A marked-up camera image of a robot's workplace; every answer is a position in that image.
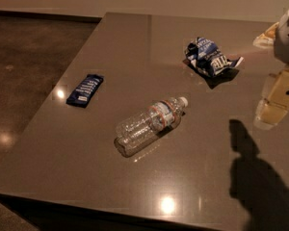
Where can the dark blue snack bar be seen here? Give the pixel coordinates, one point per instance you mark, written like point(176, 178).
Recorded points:
point(83, 93)

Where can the crumpled blue chip bag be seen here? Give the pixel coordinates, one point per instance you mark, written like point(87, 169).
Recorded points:
point(206, 57)

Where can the clear plastic water bottle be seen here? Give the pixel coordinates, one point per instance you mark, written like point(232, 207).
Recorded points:
point(141, 130)

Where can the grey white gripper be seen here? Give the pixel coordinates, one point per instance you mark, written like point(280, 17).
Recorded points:
point(287, 40)

